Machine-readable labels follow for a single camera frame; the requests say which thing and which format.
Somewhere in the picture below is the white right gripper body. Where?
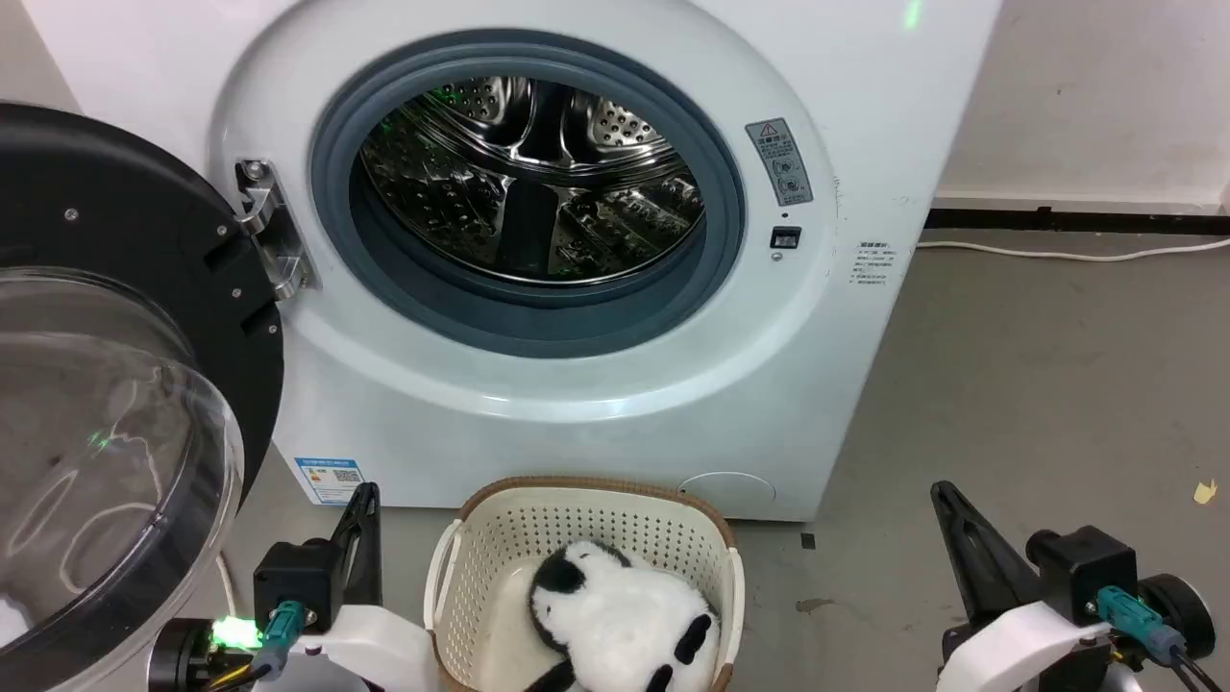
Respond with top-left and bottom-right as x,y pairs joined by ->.
937,599 -> 1120,692

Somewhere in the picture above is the white floor cable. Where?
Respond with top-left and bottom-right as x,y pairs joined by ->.
914,236 -> 1230,262

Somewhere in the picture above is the cream perforated laundry basket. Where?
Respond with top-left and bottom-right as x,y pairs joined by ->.
424,476 -> 746,692

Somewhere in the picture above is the teal-plug left gripper cable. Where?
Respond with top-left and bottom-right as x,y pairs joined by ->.
207,600 -> 310,692

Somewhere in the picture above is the small white text label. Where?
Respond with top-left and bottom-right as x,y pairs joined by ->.
850,240 -> 897,288

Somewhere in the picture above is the black-rimmed clear washer door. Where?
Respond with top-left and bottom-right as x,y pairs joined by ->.
0,101 -> 286,692

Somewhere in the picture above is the grey warning sticker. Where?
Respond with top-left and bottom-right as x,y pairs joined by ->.
746,117 -> 814,208

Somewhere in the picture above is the stainless steel washer drum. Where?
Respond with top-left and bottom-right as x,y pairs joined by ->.
359,76 -> 707,286

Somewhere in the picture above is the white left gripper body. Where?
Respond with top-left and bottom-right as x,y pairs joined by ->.
286,603 -> 440,692

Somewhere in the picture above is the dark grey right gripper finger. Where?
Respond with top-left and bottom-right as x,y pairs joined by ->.
929,480 -> 1046,628

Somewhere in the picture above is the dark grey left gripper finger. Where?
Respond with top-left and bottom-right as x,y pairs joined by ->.
330,482 -> 382,608

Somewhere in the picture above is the black and white panda plush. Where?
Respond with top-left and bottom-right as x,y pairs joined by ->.
522,539 -> 722,692

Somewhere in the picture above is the white front-load washing machine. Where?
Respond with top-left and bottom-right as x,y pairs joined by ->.
21,0 -> 1003,523

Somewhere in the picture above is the blue and white energy label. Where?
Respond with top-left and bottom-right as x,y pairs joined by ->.
294,457 -> 367,507

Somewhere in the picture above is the teal-plug gripper cable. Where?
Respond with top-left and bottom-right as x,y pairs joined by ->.
1094,584 -> 1223,692
207,600 -> 310,692

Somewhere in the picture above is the black wall baseboard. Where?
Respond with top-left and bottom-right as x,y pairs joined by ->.
923,206 -> 1230,236

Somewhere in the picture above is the teal-plug right gripper cable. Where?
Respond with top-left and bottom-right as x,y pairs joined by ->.
1094,584 -> 1223,692

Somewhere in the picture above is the chrome door hinge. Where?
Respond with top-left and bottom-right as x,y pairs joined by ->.
235,159 -> 319,302

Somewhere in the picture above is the round white filter cover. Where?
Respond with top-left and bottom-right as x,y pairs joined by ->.
677,470 -> 776,514

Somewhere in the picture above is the grey rubber door gasket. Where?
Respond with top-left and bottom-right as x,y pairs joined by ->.
309,29 -> 747,359

